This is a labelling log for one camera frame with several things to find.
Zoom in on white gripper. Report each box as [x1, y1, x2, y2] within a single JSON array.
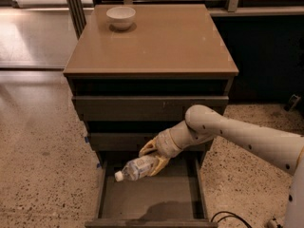
[[139, 129, 181, 177]]

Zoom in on open bottom drawer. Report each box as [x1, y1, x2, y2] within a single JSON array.
[[85, 157, 218, 228]]

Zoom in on black cable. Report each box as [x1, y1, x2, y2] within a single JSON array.
[[210, 210, 253, 228]]

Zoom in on metal window frame post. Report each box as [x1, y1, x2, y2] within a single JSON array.
[[66, 0, 86, 38]]

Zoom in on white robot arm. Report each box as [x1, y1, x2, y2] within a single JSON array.
[[139, 104, 304, 228]]

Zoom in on small grey floor bracket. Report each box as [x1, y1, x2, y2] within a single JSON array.
[[284, 94, 301, 111]]

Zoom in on top drawer front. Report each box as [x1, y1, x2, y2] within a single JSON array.
[[72, 96, 228, 122]]

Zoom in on brown drawer cabinet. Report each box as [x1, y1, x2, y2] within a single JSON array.
[[63, 4, 239, 228]]

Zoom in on middle drawer front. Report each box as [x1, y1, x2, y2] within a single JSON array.
[[86, 132, 216, 152]]

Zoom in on white ceramic bowl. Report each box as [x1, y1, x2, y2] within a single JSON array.
[[106, 6, 136, 30]]

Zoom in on clear blue-labelled plastic bottle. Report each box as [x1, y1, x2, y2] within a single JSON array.
[[114, 155, 158, 181]]

